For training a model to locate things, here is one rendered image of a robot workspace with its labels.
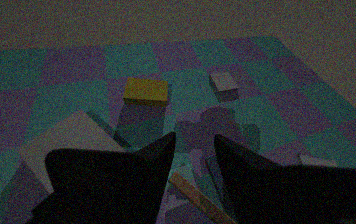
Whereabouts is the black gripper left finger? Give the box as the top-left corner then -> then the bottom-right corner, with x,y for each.
45,132 -> 176,224

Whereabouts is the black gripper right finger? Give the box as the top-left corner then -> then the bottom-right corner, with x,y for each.
214,134 -> 356,224

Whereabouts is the grey flat square slab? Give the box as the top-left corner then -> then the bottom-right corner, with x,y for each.
297,154 -> 338,167

